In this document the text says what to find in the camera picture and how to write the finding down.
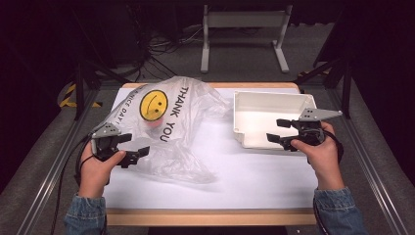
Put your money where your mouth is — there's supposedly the clear smiley plastic bag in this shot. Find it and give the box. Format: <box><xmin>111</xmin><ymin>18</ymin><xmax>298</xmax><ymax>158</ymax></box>
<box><xmin>93</xmin><ymin>75</ymin><xmax>231</xmax><ymax>185</ymax></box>

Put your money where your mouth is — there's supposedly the white plastic bin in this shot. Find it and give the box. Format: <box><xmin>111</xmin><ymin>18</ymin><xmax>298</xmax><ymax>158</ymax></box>
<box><xmin>232</xmin><ymin>90</ymin><xmax>319</xmax><ymax>152</ymax></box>

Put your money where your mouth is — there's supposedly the person's right hand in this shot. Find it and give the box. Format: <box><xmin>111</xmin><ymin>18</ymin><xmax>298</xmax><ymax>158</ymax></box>
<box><xmin>290</xmin><ymin>120</ymin><xmax>346</xmax><ymax>191</ymax></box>

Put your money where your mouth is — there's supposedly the white paper sheet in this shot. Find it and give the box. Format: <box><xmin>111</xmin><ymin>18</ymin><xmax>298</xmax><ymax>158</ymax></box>
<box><xmin>103</xmin><ymin>86</ymin><xmax>319</xmax><ymax>211</ymax></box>

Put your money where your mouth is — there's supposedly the white metal stand frame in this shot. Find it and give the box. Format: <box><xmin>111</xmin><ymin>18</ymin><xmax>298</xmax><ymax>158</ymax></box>
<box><xmin>200</xmin><ymin>3</ymin><xmax>294</xmax><ymax>74</ymax></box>

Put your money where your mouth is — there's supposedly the black tripod stand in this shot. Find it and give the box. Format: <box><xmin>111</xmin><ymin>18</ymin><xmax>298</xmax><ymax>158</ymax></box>
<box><xmin>71</xmin><ymin>48</ymin><xmax>133</xmax><ymax>121</ymax></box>
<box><xmin>293</xmin><ymin>48</ymin><xmax>354</xmax><ymax>120</ymax></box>

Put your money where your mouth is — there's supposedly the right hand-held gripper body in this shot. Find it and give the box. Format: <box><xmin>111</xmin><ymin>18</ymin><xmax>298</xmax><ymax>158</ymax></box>
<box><xmin>291</xmin><ymin>108</ymin><xmax>344</xmax><ymax>147</ymax></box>

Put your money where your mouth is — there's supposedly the red round patterned object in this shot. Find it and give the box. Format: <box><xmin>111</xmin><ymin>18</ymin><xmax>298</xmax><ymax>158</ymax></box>
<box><xmin>144</xmin><ymin>118</ymin><xmax>164</xmax><ymax>130</ymax></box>

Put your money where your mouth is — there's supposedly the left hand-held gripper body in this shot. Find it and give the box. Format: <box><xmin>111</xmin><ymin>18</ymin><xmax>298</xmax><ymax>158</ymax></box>
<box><xmin>90</xmin><ymin>121</ymin><xmax>133</xmax><ymax>164</ymax></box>

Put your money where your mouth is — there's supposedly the aluminium rail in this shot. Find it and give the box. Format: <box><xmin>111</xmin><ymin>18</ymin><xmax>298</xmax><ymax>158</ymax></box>
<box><xmin>15</xmin><ymin>87</ymin><xmax>101</xmax><ymax>235</ymax></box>
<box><xmin>326</xmin><ymin>87</ymin><xmax>410</xmax><ymax>235</ymax></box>

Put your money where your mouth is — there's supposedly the person's left hand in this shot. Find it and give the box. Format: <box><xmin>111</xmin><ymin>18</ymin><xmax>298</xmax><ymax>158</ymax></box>
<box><xmin>77</xmin><ymin>141</ymin><xmax>127</xmax><ymax>199</ymax></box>

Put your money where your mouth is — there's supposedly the yellow black hazard tape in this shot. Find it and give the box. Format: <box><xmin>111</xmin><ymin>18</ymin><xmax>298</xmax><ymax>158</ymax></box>
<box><xmin>58</xmin><ymin>82</ymin><xmax>103</xmax><ymax>109</ymax></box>

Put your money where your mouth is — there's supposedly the tangle of floor cables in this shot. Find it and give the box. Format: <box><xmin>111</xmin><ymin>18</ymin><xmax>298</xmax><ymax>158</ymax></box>
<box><xmin>128</xmin><ymin>6</ymin><xmax>205</xmax><ymax>83</ymax></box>

